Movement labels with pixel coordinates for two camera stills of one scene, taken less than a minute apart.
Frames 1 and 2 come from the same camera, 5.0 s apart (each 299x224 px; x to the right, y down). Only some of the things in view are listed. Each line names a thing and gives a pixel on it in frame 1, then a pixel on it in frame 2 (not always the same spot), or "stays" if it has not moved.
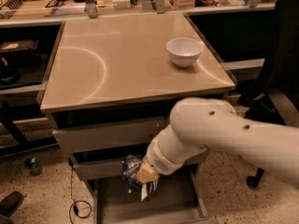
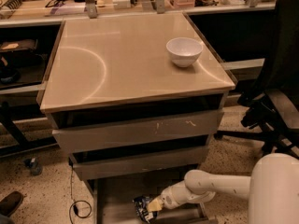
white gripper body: x=156 y=161 to x=169 y=199
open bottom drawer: x=178 y=198 stays
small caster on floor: x=35 y=168 stays
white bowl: x=184 y=51 stays
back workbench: x=33 y=5 stays
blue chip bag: x=130 y=167 to x=140 y=204
